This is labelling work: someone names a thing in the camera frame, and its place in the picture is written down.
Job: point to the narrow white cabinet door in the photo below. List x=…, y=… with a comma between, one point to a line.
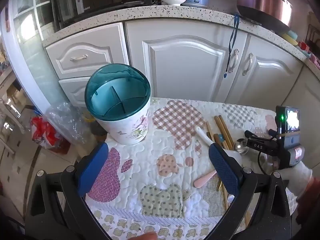
x=270, y=80

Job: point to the pink and red cloths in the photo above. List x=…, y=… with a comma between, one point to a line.
x=310, y=52

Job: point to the person's right hand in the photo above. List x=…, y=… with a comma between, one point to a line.
x=300, y=177

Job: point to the person's right forearm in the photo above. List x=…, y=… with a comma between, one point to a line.
x=310, y=200

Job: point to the black induction cooker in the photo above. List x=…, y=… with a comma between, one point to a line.
x=262, y=20

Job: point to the person's left hand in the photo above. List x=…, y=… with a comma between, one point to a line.
x=147, y=236

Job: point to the pink spoon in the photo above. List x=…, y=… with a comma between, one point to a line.
x=203, y=178

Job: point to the red plastic bag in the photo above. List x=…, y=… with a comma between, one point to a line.
x=43, y=132

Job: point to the stack of coloured sponges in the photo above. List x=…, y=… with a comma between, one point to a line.
x=291, y=37

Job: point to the blue patterned chopstick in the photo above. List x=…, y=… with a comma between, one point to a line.
x=220, y=138

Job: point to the brown chopstick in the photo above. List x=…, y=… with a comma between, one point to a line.
x=217, y=140

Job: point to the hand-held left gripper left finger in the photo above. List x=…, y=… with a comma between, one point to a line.
x=92, y=170

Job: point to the floral utensil holder teal rim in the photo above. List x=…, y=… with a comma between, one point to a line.
x=125, y=127

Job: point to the clear plastic bag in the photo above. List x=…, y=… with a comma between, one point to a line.
x=65, y=122

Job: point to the white drawer front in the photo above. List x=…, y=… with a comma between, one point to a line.
x=82, y=52

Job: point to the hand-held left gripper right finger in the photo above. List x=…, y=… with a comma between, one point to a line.
x=223, y=167

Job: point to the white framed glass door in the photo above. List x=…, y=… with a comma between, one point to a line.
x=30, y=42

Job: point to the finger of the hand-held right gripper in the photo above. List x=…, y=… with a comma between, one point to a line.
x=252, y=136

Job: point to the bamboo chopstick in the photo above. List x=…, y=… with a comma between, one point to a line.
x=225, y=127
x=220, y=127
x=209, y=130

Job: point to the wide white cabinet door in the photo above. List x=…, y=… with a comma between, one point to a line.
x=185, y=62

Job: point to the white ceramic spoon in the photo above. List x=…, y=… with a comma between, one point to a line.
x=203, y=136

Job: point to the metal spoon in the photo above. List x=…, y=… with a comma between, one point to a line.
x=240, y=146

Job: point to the bundle of wooden chopsticks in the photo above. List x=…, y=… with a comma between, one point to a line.
x=72, y=90

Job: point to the patchwork quilted mat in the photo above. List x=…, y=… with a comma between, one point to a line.
x=150, y=155

